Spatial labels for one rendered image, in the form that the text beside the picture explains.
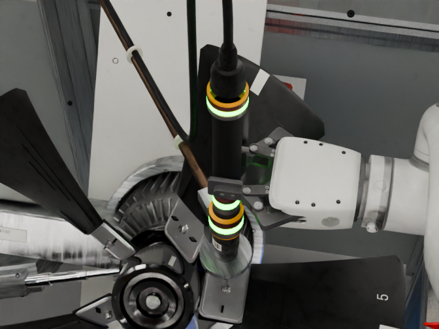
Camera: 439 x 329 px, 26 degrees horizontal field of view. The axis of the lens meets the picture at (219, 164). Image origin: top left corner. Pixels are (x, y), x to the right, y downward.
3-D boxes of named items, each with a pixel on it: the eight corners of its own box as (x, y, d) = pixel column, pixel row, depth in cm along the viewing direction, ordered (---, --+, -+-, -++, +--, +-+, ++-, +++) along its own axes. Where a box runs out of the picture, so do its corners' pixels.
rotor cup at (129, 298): (111, 232, 143) (89, 264, 131) (204, 217, 141) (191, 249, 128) (132, 318, 147) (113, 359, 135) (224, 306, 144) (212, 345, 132)
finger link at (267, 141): (269, 171, 113) (213, 163, 113) (272, 149, 114) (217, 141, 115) (270, 156, 110) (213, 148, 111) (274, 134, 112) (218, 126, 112)
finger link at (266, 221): (283, 245, 106) (244, 217, 108) (324, 200, 109) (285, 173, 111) (284, 240, 105) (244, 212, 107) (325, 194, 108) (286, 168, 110)
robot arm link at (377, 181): (378, 246, 110) (352, 242, 110) (383, 182, 115) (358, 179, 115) (389, 209, 103) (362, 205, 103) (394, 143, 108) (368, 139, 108)
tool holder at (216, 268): (184, 234, 130) (182, 196, 122) (231, 214, 132) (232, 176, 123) (212, 287, 125) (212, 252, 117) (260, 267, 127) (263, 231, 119)
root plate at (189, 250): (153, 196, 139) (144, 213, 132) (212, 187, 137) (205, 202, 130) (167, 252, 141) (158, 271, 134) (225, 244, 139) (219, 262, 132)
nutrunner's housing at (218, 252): (206, 258, 131) (201, 38, 92) (232, 247, 131) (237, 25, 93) (219, 281, 129) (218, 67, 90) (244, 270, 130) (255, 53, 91)
